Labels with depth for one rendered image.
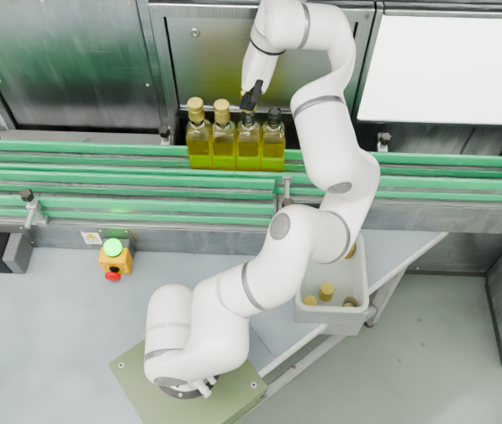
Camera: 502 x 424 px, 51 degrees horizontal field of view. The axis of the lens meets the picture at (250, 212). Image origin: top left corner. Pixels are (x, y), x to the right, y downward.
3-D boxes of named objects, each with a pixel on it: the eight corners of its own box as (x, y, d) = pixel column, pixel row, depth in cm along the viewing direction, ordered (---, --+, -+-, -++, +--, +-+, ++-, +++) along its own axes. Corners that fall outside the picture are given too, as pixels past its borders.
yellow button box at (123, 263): (134, 251, 142) (129, 238, 135) (130, 277, 138) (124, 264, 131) (109, 251, 142) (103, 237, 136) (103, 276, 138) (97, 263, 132)
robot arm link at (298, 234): (287, 311, 89) (362, 285, 81) (237, 310, 78) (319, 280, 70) (268, 235, 93) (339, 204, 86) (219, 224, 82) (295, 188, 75)
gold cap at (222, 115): (230, 112, 119) (229, 98, 116) (229, 124, 117) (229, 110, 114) (214, 112, 119) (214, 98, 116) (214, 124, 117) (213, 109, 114)
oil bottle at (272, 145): (281, 172, 140) (286, 116, 122) (281, 189, 137) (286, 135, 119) (260, 172, 140) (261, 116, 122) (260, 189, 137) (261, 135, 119)
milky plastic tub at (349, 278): (357, 246, 142) (363, 229, 135) (363, 325, 130) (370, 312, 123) (293, 243, 143) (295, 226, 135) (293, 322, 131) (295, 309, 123)
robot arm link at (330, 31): (286, 129, 85) (261, 23, 92) (356, 128, 90) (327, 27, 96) (306, 100, 78) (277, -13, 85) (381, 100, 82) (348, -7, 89)
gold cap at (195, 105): (196, 124, 117) (194, 110, 114) (185, 116, 119) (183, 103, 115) (208, 115, 119) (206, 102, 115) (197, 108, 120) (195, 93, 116)
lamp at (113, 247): (124, 242, 135) (121, 236, 132) (121, 257, 132) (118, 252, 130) (107, 241, 135) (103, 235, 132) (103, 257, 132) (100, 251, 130)
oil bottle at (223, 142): (237, 172, 140) (235, 116, 122) (236, 189, 137) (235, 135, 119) (216, 171, 140) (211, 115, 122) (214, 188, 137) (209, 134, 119)
